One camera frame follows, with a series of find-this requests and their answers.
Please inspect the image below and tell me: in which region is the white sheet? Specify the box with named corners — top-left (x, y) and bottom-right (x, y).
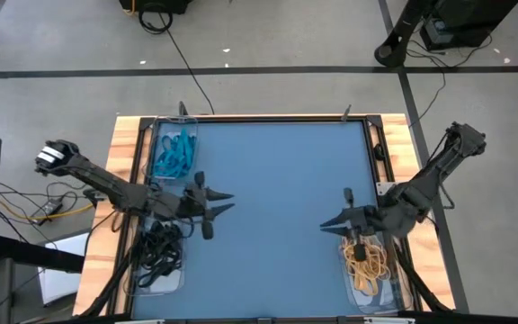
top-left (37, 231), bottom-right (93, 306)

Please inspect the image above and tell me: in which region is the clear plastic basket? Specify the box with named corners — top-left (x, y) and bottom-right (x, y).
top-left (337, 222), bottom-right (402, 315)
top-left (125, 210), bottom-right (188, 298)
top-left (152, 115), bottom-right (200, 186)

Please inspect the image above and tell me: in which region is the black power adapter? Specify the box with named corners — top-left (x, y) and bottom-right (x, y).
top-left (29, 200), bottom-right (66, 221)

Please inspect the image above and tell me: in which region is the black equipment box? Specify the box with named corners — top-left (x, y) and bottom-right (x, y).
top-left (419, 0), bottom-right (518, 51)

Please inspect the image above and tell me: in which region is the yellow cable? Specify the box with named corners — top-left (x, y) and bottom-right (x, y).
top-left (0, 197), bottom-right (97, 225)

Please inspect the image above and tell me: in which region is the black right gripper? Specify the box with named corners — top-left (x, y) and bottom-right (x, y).
top-left (318, 187), bottom-right (384, 264)

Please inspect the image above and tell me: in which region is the black floor cable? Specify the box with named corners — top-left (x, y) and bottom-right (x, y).
top-left (138, 7), bottom-right (216, 115)

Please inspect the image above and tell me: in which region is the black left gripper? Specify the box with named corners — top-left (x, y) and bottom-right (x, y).
top-left (181, 170), bottom-right (237, 241)

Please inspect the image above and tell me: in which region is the black stand pole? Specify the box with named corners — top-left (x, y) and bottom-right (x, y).
top-left (374, 0), bottom-right (429, 68)

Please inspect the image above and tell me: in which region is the black support beam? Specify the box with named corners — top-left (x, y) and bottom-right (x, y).
top-left (0, 234), bottom-right (85, 274)

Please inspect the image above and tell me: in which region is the black cable sleeve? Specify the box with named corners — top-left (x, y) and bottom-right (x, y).
top-left (78, 215), bottom-right (141, 319)
top-left (393, 245), bottom-right (451, 314)

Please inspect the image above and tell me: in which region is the black equipment case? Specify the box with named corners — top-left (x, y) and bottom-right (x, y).
top-left (118, 0), bottom-right (193, 14)

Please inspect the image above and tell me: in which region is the thin black cable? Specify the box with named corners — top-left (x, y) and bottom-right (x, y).
top-left (405, 33), bottom-right (494, 128)

